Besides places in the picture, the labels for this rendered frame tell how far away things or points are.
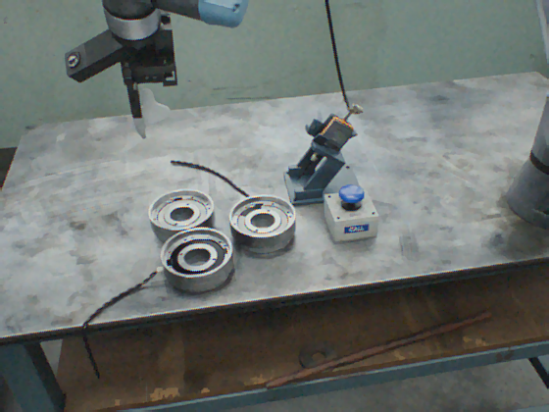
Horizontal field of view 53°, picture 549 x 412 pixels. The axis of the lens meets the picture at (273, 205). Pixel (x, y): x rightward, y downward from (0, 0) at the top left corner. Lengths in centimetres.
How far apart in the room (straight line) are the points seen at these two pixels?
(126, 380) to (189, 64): 167
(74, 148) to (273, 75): 147
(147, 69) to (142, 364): 53
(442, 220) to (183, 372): 52
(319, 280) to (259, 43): 175
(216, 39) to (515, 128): 150
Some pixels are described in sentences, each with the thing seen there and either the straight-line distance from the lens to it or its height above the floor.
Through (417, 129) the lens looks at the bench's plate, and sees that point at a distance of 119.
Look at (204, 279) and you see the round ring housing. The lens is 79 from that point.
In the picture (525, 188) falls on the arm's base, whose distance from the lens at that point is 98.
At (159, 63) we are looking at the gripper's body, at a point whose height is 105.
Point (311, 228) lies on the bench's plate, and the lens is 91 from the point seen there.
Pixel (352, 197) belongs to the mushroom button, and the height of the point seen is 87.
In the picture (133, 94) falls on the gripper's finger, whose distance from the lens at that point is 88.
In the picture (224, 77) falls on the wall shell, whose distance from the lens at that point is 250.
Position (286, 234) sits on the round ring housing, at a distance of 85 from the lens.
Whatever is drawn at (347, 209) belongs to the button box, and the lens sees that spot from 87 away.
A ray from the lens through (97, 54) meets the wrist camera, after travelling 87.
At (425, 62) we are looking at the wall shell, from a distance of 273.
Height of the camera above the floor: 139
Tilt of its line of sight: 38 degrees down
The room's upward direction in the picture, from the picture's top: 2 degrees counter-clockwise
